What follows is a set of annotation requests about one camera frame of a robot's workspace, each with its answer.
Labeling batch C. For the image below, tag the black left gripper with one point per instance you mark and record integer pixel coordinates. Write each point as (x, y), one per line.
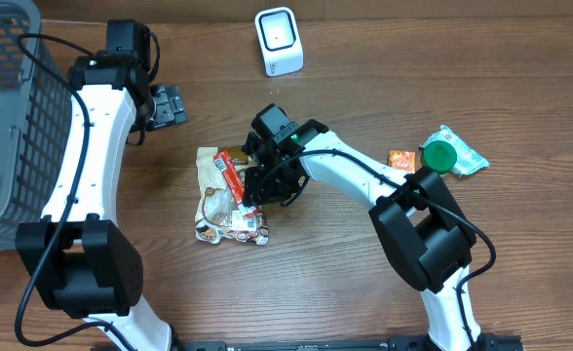
(171, 111)

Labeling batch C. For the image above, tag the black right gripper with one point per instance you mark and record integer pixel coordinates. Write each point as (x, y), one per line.
(271, 180)

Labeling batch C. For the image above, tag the red stick packet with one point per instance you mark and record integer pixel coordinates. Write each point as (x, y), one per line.
(225, 164)

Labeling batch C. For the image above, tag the beige snack bag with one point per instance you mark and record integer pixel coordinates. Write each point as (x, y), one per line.
(217, 216)

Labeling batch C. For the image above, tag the orange small carton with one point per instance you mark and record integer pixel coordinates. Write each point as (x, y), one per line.
(402, 160)

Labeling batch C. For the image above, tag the green lid jar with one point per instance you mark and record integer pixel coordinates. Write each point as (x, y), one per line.
(439, 156)

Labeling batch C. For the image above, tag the teal snack packet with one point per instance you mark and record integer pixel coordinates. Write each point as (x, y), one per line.
(468, 160)

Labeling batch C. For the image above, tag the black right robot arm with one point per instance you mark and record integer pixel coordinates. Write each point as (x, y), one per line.
(422, 231)

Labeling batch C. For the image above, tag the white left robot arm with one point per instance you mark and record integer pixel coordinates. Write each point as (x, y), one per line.
(77, 258)

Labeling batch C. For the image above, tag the white barcode scanner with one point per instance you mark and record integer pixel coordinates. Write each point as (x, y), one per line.
(279, 41)

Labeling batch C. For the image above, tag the grey plastic mesh basket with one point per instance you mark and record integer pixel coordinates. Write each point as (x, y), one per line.
(35, 117)

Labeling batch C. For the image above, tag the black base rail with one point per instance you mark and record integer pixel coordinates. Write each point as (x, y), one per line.
(487, 342)

